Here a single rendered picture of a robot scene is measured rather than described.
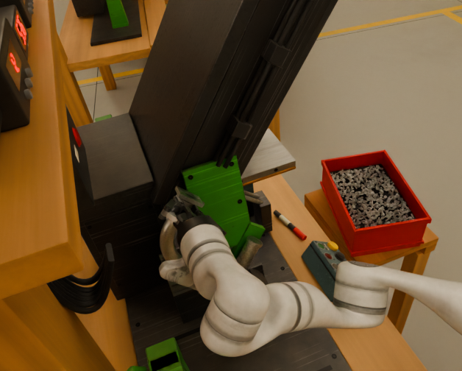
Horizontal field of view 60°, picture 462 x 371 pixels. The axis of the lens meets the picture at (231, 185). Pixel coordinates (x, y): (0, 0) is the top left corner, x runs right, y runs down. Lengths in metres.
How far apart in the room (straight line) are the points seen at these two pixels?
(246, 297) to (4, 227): 0.27
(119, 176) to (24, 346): 0.41
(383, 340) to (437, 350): 1.08
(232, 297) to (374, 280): 0.32
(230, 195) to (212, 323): 0.38
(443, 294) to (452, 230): 1.76
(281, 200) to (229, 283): 0.75
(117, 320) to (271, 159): 0.56
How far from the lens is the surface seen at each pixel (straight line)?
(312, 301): 0.61
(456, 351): 2.08
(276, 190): 1.27
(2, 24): 0.60
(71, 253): 0.36
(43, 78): 0.62
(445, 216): 2.56
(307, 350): 0.96
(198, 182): 0.81
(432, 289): 0.74
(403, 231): 1.21
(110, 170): 0.91
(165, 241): 0.81
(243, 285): 0.50
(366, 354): 0.97
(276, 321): 0.57
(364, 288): 0.74
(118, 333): 1.08
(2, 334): 0.59
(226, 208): 0.85
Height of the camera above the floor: 1.77
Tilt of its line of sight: 42 degrees down
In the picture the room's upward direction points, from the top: 9 degrees counter-clockwise
